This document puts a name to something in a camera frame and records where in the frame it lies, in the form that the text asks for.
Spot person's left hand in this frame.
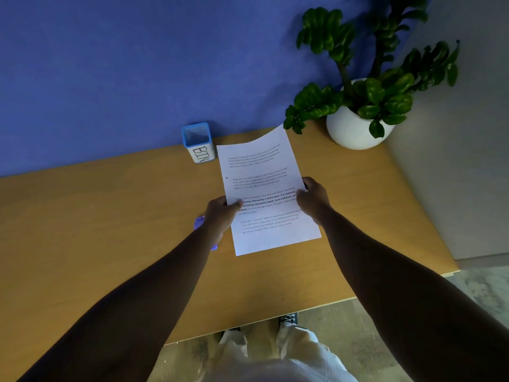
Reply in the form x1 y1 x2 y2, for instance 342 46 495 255
203 196 244 246

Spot person's right hand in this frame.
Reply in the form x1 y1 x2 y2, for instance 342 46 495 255
295 177 333 227

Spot purple hole punch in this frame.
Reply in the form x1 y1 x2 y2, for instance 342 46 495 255
193 215 219 251

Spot white printed paper sheet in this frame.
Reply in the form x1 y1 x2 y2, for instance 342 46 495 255
216 124 322 257

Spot person's left forearm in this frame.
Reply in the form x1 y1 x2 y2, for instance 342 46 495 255
17 226 217 382

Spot person's right forearm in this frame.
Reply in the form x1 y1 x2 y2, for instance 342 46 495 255
318 209 509 382

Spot blue and white square bin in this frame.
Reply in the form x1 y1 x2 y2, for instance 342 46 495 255
181 122 217 164

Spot round white plant pot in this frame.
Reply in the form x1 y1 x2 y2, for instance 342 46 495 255
326 78 396 151

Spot green leafy plant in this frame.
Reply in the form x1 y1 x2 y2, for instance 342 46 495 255
283 0 461 140

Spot cream trousers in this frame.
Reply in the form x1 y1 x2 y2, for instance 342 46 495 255
214 324 347 370

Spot white textured shirt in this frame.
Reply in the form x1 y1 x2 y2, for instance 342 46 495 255
200 355 358 382

